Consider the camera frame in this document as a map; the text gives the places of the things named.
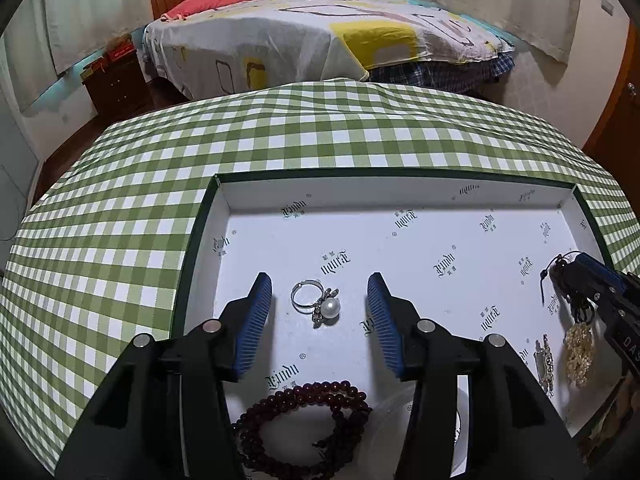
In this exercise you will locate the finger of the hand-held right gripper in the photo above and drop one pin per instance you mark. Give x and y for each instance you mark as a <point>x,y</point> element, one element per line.
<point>597,271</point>
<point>585,290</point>

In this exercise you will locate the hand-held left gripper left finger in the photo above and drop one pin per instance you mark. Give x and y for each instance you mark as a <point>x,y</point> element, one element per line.
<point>255,320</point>

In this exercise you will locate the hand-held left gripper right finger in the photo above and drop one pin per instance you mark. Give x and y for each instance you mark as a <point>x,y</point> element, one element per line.
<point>385,320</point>

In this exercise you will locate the gold crystal bead cluster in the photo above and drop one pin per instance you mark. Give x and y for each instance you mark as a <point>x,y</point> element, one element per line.
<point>580,355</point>

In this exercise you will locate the green tray box white lining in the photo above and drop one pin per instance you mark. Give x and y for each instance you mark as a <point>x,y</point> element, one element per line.
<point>400,240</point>

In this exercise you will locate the white jade bangle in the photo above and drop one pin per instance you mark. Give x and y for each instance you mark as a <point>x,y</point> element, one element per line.
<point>387,410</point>

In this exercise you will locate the brown wooden door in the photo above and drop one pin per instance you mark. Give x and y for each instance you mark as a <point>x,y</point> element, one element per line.
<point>617,110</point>

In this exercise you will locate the metal door knob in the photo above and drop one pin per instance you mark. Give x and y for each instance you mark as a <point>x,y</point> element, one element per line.
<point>632,91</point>

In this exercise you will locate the green checked tablecloth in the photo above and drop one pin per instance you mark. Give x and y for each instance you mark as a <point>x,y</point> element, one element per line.
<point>300,130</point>

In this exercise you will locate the blue plaid bed sheet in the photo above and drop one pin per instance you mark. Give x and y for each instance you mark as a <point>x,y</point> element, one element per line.
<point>450,72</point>

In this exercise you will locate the dark wooden nightstand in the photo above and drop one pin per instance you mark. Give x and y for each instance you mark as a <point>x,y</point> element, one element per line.
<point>117,90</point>

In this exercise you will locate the white patterned bedsheet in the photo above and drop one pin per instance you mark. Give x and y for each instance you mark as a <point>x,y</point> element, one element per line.
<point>300,35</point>

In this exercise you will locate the red box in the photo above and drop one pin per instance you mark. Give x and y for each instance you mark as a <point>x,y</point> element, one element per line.
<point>120,52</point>

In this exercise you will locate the wall light switch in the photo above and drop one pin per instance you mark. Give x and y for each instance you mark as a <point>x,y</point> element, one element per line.
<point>607,6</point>

